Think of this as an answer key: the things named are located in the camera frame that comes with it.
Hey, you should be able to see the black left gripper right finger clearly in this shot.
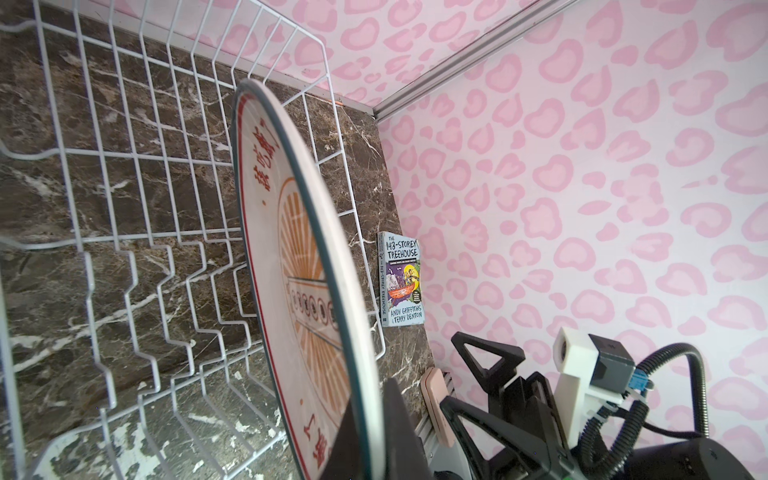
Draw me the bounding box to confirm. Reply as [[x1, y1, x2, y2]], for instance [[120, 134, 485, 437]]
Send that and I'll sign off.
[[383, 378, 434, 480]]

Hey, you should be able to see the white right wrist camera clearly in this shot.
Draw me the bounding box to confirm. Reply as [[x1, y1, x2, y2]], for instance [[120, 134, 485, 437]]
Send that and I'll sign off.
[[553, 327, 651, 449]]

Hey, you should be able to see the The 143-Storey Treehouse book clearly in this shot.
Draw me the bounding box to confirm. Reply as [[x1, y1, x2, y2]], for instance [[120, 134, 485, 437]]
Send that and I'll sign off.
[[378, 232, 425, 328]]

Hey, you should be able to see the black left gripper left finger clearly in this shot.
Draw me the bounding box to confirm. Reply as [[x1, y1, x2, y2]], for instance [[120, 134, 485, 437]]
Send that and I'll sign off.
[[320, 413, 363, 480]]

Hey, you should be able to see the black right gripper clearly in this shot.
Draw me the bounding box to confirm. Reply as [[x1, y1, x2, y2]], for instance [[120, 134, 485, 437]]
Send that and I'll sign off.
[[440, 332, 576, 479]]

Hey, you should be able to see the white wire dish rack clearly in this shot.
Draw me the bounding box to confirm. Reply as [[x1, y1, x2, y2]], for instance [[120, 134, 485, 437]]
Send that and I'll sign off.
[[1, 1, 373, 479]]

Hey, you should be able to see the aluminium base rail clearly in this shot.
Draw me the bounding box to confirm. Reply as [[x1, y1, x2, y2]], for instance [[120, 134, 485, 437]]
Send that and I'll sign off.
[[415, 414, 473, 480]]

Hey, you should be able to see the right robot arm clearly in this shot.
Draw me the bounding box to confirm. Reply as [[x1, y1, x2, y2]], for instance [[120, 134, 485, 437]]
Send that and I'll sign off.
[[440, 328, 751, 479]]

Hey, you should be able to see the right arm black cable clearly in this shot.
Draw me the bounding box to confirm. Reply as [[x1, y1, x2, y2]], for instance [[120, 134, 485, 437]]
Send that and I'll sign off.
[[578, 343, 712, 480]]

